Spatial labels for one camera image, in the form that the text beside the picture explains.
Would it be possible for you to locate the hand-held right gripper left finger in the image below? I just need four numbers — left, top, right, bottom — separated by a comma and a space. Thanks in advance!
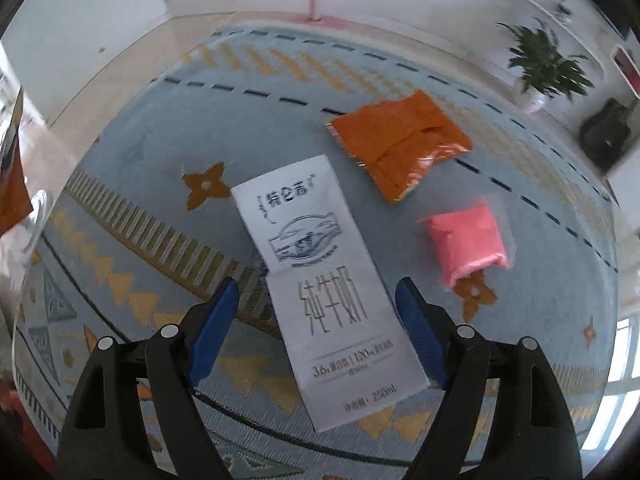
54, 276, 242, 480

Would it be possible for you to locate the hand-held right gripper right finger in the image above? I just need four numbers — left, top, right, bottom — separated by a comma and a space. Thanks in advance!
394, 276, 586, 480

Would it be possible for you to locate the white milk carton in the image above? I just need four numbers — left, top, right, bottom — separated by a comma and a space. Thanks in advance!
231, 154, 431, 434

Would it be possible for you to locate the pink packet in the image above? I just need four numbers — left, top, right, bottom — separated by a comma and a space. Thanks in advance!
416, 197, 516, 291

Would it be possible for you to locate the orange snack packet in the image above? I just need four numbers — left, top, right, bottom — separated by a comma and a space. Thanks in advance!
326, 89, 473, 204

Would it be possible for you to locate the bright window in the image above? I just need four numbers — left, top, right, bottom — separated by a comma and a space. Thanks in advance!
582, 317, 636, 456

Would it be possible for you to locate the blue patterned rug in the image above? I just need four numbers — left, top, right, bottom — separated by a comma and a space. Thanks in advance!
12, 27, 621, 480

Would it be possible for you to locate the black bag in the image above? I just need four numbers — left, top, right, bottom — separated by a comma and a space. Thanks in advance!
579, 97, 633, 171

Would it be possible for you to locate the green potted plant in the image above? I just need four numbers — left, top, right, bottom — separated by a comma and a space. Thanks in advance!
495, 17, 596, 115

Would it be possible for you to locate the red picture frame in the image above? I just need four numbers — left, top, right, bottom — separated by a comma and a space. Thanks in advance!
611, 44, 640, 98

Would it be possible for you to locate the white curved wall shelf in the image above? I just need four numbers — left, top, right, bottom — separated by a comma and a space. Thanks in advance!
470, 0, 608, 81

